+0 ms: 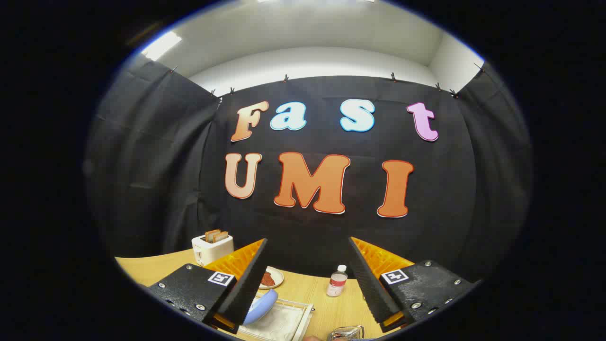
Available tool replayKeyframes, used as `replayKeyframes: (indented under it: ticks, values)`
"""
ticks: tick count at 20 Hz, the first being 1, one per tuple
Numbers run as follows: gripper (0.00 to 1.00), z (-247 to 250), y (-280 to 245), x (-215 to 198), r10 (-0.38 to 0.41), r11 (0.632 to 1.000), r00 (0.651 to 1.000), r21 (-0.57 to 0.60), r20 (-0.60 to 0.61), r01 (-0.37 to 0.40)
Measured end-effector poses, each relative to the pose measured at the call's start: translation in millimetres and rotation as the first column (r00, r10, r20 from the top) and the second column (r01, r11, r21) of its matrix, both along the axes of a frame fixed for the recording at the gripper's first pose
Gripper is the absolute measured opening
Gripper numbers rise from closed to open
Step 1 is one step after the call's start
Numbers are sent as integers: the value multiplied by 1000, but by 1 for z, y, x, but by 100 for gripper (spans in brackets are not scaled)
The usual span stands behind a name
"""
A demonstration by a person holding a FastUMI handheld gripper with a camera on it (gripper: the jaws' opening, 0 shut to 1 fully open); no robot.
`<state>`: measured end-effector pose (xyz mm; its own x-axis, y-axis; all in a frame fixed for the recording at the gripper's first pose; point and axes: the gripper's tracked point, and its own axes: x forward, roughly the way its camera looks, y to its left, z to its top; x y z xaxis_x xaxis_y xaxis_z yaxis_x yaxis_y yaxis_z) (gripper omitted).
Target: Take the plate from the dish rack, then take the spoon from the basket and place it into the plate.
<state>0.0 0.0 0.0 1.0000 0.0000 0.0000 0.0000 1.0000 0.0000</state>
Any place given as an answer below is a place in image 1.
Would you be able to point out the black backdrop cloth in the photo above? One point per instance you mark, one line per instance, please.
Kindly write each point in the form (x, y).
(450, 189)

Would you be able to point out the metal basket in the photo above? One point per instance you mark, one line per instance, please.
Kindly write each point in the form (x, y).
(348, 333)

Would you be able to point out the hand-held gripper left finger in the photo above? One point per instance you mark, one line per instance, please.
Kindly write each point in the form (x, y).
(246, 289)

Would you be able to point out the ceiling light panel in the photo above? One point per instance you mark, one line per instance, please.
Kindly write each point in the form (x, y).
(161, 45)

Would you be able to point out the brown meat piece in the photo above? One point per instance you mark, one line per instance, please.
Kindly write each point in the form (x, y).
(265, 282)
(270, 276)

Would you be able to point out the white toaster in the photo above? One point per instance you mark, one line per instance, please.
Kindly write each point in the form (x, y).
(213, 251)

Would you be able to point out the light blue plate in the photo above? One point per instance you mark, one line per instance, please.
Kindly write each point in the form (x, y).
(260, 308)

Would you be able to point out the clear bottle with red label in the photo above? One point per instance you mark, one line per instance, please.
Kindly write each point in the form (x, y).
(337, 284)

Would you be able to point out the brown toast slice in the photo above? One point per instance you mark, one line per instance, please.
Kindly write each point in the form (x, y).
(211, 235)
(221, 237)

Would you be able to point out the white drain tray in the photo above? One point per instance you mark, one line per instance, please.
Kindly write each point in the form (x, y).
(279, 324)

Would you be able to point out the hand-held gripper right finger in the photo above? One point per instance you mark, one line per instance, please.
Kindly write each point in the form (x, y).
(371, 293)

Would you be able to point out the beige oval dish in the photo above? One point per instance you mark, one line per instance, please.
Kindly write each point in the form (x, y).
(279, 275)

